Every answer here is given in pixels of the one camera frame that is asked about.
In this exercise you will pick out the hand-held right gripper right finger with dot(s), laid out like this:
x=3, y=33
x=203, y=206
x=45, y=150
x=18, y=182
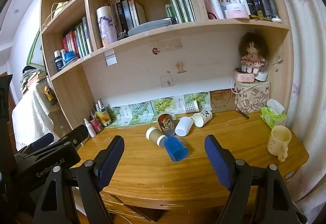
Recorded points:
x=219, y=160

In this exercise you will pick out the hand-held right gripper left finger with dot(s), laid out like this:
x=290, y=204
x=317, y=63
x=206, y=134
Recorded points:
x=112, y=160

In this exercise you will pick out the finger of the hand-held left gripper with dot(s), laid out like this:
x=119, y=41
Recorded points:
x=77, y=132
x=40, y=141

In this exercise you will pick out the blue plastic cup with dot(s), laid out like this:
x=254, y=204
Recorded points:
x=175, y=150

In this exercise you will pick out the white cup with black print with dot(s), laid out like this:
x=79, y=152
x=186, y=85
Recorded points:
x=203, y=117

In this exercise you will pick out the brown paper cup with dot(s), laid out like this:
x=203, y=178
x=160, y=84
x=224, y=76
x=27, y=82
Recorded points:
x=154, y=135

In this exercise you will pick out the plain white paper cup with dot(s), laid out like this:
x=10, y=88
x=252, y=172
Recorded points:
x=184, y=126

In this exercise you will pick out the checkered paper cup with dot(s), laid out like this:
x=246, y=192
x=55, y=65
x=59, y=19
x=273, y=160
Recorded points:
x=191, y=107

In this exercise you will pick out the dark printed paper cup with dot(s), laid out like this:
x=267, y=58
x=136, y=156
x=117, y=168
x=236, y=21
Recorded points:
x=166, y=123

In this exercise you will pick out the white spray bottle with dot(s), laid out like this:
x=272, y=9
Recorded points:
x=90, y=127

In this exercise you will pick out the white blanket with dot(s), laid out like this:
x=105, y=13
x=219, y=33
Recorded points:
x=30, y=117

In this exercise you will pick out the leaf print tissue pack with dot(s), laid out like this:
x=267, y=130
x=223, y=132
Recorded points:
x=161, y=105
x=140, y=112
x=119, y=116
x=197, y=96

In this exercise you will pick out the yellow figurine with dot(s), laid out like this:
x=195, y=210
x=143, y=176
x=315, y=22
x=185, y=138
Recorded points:
x=49, y=94

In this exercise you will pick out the dark brown pen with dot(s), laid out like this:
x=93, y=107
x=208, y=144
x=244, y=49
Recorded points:
x=242, y=114

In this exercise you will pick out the wooden board with drawing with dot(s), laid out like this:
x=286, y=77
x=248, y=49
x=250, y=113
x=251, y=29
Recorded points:
x=221, y=99

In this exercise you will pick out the pale yellow mug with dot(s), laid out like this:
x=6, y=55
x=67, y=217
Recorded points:
x=277, y=141

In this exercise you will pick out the stack of papers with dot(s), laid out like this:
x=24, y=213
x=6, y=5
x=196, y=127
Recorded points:
x=30, y=77

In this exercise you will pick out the green tissue box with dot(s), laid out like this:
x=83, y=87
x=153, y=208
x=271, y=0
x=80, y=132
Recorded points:
x=273, y=116

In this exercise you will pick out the patterned storage box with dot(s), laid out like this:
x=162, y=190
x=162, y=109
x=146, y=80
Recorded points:
x=252, y=98

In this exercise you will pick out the dark blue bottle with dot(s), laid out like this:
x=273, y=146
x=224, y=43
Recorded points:
x=58, y=61

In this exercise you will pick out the blue jar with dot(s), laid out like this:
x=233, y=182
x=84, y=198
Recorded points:
x=69, y=57

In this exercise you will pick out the pink music box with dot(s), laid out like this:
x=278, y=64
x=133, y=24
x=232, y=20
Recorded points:
x=245, y=77

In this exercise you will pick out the green framed picture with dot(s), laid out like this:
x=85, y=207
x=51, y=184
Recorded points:
x=35, y=52

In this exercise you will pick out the wooden bookshelf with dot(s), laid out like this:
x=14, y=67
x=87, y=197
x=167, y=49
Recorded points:
x=142, y=66

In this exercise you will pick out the white round device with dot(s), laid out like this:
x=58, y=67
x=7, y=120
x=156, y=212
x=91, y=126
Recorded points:
x=261, y=76

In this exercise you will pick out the row of red and green books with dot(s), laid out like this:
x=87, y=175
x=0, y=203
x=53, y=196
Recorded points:
x=77, y=38

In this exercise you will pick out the floral thermos bottle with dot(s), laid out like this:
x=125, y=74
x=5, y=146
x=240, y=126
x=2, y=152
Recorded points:
x=107, y=25

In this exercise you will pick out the curly haired doll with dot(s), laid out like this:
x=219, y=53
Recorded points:
x=253, y=52

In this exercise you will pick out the beige cloth bag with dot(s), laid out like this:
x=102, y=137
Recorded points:
x=59, y=8

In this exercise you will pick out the grey flat tray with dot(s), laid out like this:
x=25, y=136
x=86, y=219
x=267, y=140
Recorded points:
x=150, y=27

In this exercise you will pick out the row of dark books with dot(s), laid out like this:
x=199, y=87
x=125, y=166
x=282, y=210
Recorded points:
x=127, y=14

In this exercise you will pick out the white curtain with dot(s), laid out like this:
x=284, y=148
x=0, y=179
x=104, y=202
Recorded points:
x=305, y=61

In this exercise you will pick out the pink and white jar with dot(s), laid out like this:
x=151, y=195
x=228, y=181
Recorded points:
x=238, y=11

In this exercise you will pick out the tall white bottle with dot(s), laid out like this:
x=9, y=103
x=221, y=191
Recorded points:
x=214, y=1

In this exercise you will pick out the black spray can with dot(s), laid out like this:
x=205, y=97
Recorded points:
x=260, y=0
x=271, y=2

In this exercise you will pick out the clear wall hook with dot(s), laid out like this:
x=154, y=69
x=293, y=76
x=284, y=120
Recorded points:
x=167, y=81

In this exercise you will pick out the yellow duck wall hook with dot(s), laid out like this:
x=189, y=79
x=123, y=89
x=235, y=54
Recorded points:
x=180, y=67

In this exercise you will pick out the red wall sticker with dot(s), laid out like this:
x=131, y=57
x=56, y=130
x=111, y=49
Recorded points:
x=155, y=51

